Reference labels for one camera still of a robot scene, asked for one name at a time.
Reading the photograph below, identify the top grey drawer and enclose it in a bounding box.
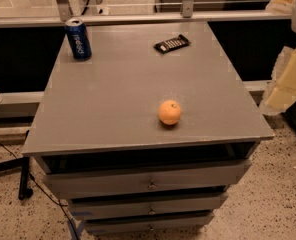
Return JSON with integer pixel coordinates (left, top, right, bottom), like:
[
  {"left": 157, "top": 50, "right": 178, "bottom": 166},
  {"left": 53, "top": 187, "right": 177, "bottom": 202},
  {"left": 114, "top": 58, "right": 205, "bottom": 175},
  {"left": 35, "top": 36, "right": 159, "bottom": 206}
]
[{"left": 43, "top": 159, "right": 251, "bottom": 199}]

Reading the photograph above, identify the grey metal railing frame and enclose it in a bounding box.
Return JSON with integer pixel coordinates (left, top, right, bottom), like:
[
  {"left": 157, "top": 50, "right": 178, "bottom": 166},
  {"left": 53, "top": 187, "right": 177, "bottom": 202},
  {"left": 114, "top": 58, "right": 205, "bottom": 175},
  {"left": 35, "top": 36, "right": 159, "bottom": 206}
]
[{"left": 0, "top": 0, "right": 291, "bottom": 28}]

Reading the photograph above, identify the grey drawer cabinet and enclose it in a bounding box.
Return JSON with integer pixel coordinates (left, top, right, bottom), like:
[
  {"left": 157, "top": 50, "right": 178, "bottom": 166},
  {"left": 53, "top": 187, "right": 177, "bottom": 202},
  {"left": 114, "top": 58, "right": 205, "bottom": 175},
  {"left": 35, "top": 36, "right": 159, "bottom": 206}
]
[{"left": 21, "top": 21, "right": 276, "bottom": 237}]

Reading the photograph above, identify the orange fruit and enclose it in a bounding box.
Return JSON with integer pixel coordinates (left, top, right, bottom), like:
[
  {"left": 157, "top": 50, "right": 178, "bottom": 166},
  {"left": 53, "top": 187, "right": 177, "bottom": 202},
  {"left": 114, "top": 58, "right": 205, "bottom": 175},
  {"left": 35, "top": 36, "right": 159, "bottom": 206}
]
[{"left": 158, "top": 100, "right": 181, "bottom": 125}]

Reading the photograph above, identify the black rxbar chocolate bar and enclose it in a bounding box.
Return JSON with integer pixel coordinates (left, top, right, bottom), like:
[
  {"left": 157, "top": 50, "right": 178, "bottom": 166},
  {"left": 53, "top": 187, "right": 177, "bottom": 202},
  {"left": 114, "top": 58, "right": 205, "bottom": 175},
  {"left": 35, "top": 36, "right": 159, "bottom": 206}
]
[{"left": 154, "top": 34, "right": 190, "bottom": 54}]

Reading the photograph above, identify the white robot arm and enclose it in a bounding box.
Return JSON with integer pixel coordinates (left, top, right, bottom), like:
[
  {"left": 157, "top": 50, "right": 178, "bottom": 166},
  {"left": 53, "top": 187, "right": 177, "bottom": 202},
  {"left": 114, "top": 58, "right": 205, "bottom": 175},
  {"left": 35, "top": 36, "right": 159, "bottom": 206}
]
[{"left": 259, "top": 0, "right": 296, "bottom": 116}]

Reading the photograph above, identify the black floor cable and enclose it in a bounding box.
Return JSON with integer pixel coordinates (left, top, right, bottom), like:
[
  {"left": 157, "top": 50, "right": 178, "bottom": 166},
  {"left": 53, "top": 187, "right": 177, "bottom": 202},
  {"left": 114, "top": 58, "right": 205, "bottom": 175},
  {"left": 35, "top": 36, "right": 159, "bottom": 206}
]
[{"left": 0, "top": 127, "right": 81, "bottom": 240}]

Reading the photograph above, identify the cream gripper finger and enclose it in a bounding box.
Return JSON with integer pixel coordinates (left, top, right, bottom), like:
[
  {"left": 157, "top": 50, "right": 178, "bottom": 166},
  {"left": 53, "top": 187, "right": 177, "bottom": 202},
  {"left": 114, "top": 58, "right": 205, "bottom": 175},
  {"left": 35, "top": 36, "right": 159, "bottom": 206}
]
[
  {"left": 265, "top": 0, "right": 295, "bottom": 14},
  {"left": 259, "top": 46, "right": 296, "bottom": 115}
]

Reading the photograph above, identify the black metal stand leg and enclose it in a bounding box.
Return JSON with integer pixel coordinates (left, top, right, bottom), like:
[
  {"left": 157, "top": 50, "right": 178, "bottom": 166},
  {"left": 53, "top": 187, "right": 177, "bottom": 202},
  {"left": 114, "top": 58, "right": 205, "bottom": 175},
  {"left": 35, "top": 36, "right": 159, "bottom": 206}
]
[{"left": 0, "top": 157, "right": 33, "bottom": 200}]

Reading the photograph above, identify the middle grey drawer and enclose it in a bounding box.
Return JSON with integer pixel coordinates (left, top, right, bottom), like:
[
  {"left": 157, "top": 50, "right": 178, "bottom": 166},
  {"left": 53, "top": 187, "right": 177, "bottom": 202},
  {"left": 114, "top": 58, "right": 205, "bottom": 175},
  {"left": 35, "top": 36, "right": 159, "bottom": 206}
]
[{"left": 69, "top": 193, "right": 228, "bottom": 220}]

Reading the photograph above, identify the blue pepsi can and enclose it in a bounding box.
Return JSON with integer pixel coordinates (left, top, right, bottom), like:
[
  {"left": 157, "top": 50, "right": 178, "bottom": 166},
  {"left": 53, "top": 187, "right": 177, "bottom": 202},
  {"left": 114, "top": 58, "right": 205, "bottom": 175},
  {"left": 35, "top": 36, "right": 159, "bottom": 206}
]
[{"left": 65, "top": 18, "right": 92, "bottom": 60}]

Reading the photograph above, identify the bottom grey drawer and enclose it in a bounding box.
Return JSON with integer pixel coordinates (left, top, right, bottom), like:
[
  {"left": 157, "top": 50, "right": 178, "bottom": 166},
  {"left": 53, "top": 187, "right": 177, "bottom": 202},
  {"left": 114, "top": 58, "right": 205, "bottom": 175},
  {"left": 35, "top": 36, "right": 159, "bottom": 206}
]
[{"left": 85, "top": 211, "right": 214, "bottom": 235}]

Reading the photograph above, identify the grey drawer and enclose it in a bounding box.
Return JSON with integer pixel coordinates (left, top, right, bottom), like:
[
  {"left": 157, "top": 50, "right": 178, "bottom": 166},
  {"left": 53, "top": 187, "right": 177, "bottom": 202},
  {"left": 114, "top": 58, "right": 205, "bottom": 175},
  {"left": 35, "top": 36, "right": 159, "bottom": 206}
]
[
  {"left": 43, "top": 159, "right": 251, "bottom": 199},
  {"left": 85, "top": 211, "right": 214, "bottom": 235},
  {"left": 69, "top": 193, "right": 228, "bottom": 220}
]

